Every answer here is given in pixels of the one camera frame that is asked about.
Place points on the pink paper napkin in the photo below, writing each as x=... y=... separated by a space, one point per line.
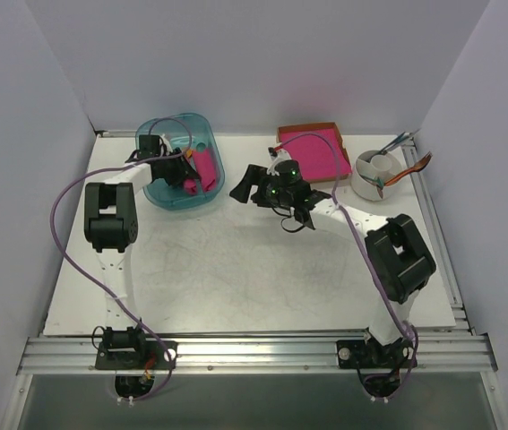
x=193 y=187

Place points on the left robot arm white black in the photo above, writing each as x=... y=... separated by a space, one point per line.
x=111 y=227

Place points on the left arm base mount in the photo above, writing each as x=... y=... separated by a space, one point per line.
x=152 y=363

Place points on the brown cardboard napkin tray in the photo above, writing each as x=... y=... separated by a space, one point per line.
x=316 y=148

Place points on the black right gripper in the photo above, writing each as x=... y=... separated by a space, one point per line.
x=258 y=189

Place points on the aluminium right side rail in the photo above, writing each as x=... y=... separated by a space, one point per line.
x=439 y=307

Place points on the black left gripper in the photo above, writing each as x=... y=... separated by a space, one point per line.
x=178 y=169

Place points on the aluminium front rail frame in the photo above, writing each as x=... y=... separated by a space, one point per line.
x=258 y=383

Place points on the rolled pink napkin in bin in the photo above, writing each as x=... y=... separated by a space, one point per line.
x=205 y=167

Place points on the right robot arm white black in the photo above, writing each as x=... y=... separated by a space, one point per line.
x=394 y=251

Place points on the pink napkin stack in tray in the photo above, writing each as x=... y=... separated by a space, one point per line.
x=321 y=152

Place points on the white utensil holder cup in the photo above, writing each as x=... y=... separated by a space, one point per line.
x=371 y=174

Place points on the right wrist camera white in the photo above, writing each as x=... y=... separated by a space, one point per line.
x=278 y=155

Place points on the teal transparent plastic bin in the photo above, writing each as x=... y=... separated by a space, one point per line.
x=194 y=130

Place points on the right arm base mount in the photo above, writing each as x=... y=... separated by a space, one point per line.
x=381 y=370

